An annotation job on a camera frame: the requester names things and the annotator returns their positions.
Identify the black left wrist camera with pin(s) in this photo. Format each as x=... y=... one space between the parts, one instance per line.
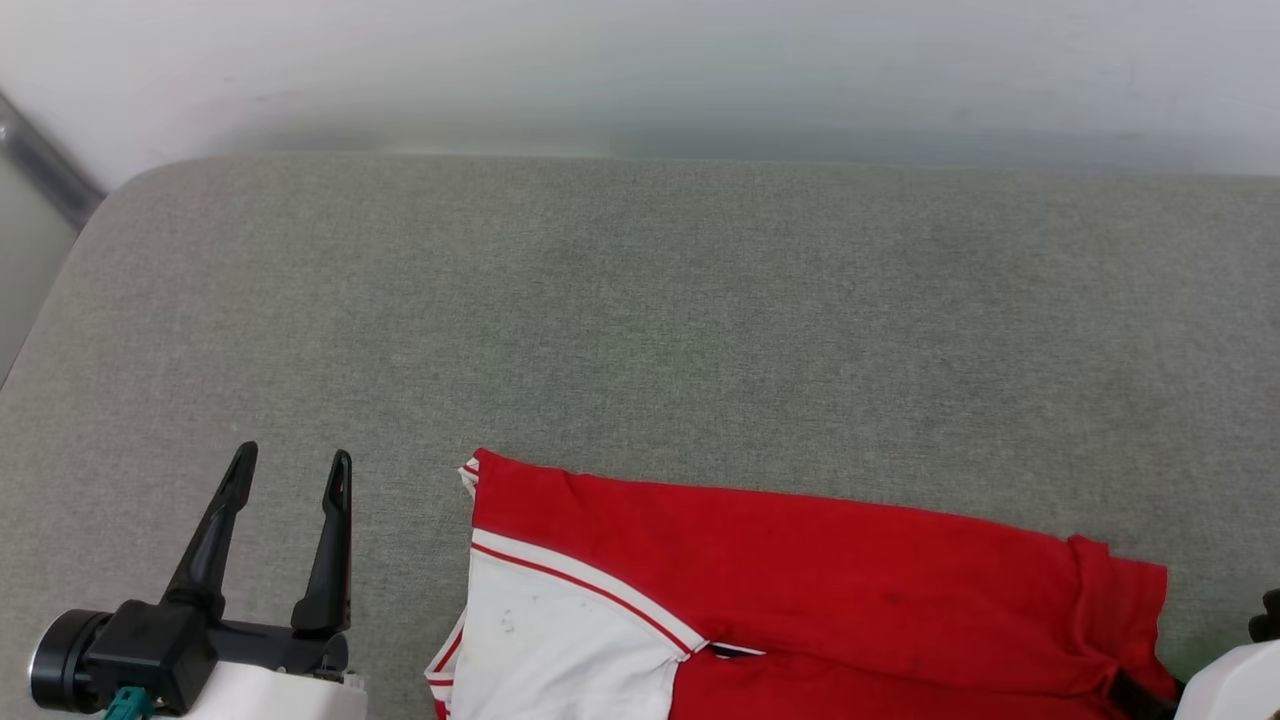
x=150 y=650

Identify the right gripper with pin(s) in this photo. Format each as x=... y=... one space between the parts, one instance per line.
x=1240 y=690

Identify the dark grey metal bar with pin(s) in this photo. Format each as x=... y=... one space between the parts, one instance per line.
x=50 y=165

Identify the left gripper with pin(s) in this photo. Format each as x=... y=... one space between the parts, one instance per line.
x=270 y=650

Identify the red and white shirt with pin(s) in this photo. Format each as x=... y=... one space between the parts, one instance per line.
x=850 y=580

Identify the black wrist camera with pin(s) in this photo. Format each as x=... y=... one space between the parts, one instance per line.
x=1268 y=618
x=150 y=650

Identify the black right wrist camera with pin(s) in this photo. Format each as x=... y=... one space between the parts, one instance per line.
x=1268 y=618

